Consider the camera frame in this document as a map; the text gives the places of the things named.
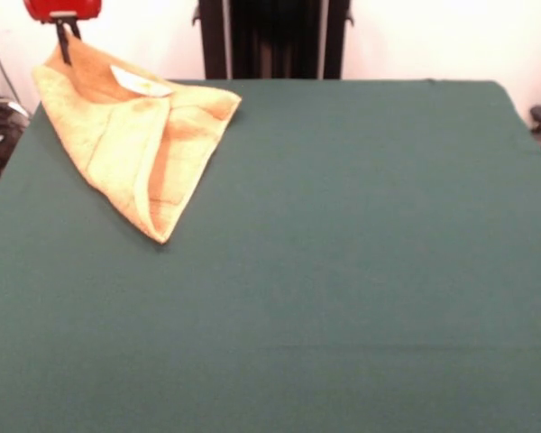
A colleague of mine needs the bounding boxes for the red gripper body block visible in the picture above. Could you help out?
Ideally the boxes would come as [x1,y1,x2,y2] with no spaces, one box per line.
[22,0,104,23]

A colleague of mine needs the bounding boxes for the tan terry towel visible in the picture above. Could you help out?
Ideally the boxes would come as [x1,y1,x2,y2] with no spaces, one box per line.
[31,34,243,245]

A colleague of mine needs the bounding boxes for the dark green table cloth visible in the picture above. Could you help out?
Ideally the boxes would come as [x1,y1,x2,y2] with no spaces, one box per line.
[0,78,541,433]

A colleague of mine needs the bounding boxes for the black pedestal column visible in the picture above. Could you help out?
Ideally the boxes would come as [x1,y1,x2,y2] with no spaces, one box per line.
[191,0,355,81]

